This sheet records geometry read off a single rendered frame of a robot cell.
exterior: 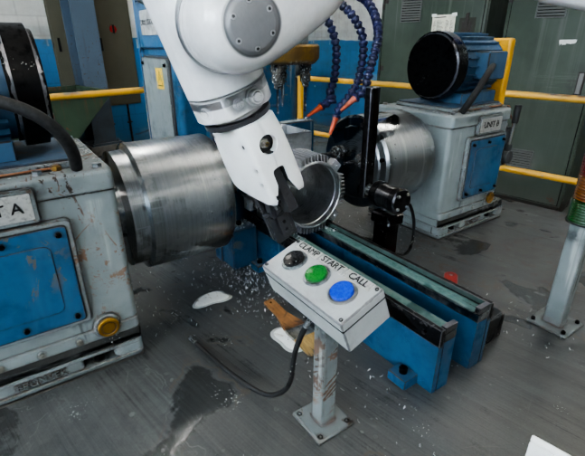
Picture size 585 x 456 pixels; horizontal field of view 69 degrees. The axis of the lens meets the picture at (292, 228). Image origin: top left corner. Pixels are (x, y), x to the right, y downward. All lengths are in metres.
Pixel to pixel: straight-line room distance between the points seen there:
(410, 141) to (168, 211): 0.65
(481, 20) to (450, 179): 2.92
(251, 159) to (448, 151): 0.87
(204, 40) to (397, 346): 0.61
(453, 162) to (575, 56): 2.70
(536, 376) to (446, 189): 0.59
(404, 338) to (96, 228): 0.55
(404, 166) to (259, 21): 0.83
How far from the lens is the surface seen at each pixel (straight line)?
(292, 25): 0.37
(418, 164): 1.17
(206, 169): 0.83
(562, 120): 3.94
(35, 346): 0.83
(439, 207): 1.30
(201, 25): 0.36
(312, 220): 1.03
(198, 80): 0.43
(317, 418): 0.71
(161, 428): 0.74
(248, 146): 0.44
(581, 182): 0.93
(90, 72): 5.95
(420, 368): 0.78
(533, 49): 3.98
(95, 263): 0.78
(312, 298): 0.52
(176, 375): 0.82
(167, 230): 0.80
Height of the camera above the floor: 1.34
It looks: 24 degrees down
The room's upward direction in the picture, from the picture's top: straight up
